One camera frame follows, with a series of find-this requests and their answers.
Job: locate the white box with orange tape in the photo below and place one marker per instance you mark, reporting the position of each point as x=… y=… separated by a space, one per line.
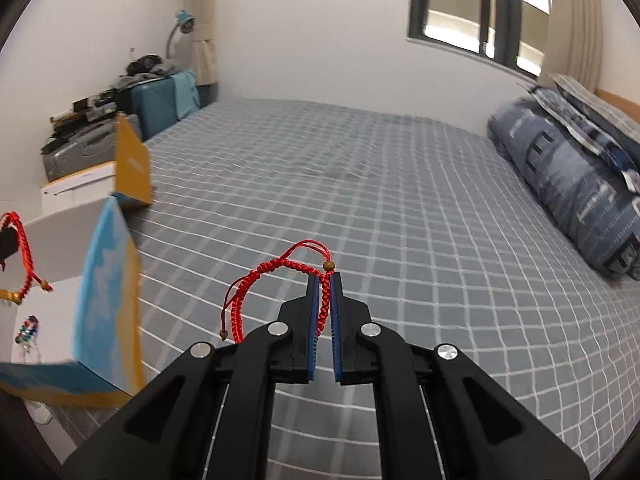
x=132 y=170

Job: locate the wooden headboard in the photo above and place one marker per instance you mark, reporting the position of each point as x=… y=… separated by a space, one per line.
x=620 y=102

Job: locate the blue desk lamp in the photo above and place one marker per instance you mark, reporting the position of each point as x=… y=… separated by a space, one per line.
x=186 y=21

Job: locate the grey checked bed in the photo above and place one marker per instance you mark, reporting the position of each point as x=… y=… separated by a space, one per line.
x=375 y=185

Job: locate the grey patterned pillow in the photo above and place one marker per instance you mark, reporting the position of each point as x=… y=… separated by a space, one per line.
x=585 y=115

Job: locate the pile of black electronics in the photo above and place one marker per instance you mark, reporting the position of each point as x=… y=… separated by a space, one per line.
x=85 y=107

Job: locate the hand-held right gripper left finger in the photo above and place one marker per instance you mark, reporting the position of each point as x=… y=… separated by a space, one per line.
x=312 y=330

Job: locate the black bag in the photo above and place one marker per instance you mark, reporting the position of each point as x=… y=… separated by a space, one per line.
x=147 y=66

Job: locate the light blue cloth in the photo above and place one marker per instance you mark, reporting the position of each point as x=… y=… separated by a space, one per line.
x=184 y=92

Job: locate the dark blue patterned quilt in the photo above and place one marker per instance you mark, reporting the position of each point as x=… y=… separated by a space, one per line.
x=555 y=175

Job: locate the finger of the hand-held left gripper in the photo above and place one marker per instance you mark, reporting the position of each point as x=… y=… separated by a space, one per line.
x=7 y=246

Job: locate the dark framed window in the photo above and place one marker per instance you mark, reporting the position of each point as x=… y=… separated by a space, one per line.
x=450 y=5

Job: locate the grey suitcase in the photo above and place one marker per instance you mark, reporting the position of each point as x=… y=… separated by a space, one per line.
x=85 y=149

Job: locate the beige curtain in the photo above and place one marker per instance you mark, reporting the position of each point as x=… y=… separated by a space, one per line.
x=202 y=20
x=575 y=20

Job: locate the teal suitcase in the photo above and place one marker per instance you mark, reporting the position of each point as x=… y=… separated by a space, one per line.
x=155 y=100

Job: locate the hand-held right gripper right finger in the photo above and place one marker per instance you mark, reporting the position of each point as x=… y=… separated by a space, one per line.
x=336 y=330

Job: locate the white box with blue tape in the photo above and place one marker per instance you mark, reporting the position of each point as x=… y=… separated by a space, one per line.
x=60 y=310

